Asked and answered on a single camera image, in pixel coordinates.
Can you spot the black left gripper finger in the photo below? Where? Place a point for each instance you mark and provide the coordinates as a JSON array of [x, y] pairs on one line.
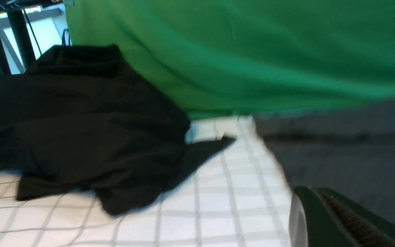
[[321, 217]]

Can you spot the gray long-sleeve top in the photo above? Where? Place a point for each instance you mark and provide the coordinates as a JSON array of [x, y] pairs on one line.
[[350, 150]]

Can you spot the white grid table mat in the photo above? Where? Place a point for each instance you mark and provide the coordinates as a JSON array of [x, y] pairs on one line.
[[239, 198]]

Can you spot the green backdrop cloth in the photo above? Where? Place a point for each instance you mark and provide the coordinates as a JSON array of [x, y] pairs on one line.
[[237, 57]]

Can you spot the black garment pile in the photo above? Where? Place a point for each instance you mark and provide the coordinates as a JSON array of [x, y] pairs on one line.
[[81, 118]]

